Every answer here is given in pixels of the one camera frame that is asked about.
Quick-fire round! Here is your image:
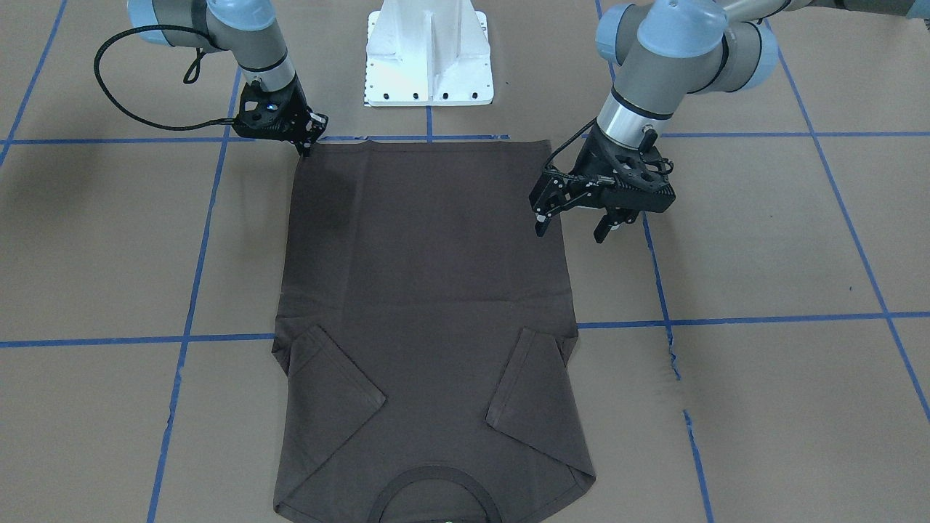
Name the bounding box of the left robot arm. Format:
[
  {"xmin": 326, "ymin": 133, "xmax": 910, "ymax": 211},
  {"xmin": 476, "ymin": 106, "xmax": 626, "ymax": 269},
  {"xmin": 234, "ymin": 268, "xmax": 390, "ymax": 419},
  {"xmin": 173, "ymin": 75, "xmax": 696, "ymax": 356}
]
[{"xmin": 529, "ymin": 1, "xmax": 928, "ymax": 243}]

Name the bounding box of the white camera pillar base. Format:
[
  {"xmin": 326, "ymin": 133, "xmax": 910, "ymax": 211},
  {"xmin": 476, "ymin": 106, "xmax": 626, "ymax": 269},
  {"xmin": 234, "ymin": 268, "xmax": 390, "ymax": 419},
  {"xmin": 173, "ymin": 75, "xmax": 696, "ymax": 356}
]
[{"xmin": 363, "ymin": 1, "xmax": 495, "ymax": 107}]

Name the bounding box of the brown t-shirt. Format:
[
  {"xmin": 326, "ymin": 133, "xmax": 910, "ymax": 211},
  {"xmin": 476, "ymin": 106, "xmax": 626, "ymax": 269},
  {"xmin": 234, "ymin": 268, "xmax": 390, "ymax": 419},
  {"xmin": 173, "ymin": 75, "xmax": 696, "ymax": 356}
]
[{"xmin": 272, "ymin": 140, "xmax": 596, "ymax": 522}]

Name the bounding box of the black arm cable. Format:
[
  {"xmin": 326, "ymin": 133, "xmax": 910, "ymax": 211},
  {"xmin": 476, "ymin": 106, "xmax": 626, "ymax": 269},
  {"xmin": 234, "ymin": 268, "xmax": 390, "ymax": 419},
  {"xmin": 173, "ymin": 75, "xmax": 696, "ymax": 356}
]
[
  {"xmin": 541, "ymin": 120, "xmax": 598, "ymax": 182},
  {"xmin": 93, "ymin": 26, "xmax": 244, "ymax": 132}
]

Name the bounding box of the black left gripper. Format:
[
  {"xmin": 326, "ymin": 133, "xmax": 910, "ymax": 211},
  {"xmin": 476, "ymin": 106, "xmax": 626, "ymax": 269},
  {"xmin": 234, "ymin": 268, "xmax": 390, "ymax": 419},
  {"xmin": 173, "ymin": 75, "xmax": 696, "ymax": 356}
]
[{"xmin": 529, "ymin": 123, "xmax": 676, "ymax": 244}]

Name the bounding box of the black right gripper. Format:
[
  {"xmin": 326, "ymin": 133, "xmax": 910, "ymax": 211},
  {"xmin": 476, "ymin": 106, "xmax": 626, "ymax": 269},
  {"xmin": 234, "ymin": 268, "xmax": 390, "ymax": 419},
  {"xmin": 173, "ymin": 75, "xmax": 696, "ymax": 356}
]
[{"xmin": 232, "ymin": 78, "xmax": 328, "ymax": 158}]

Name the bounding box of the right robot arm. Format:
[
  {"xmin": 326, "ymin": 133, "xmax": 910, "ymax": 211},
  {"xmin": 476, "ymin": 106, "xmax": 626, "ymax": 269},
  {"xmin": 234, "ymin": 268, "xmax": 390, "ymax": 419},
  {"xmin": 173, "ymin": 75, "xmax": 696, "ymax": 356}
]
[{"xmin": 127, "ymin": 1, "xmax": 328, "ymax": 156}]

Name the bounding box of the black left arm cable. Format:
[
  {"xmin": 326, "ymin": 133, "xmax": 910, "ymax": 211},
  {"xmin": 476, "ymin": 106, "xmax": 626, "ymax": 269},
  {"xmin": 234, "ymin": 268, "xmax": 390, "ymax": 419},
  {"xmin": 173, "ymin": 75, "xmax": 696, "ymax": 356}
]
[{"xmin": 541, "ymin": 120, "xmax": 598, "ymax": 182}]

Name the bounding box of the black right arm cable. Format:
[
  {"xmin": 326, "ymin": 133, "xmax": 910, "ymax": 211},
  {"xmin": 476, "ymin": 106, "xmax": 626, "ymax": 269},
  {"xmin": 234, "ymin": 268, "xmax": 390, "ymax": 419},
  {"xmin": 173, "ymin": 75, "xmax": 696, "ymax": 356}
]
[{"xmin": 93, "ymin": 26, "xmax": 244, "ymax": 132}]

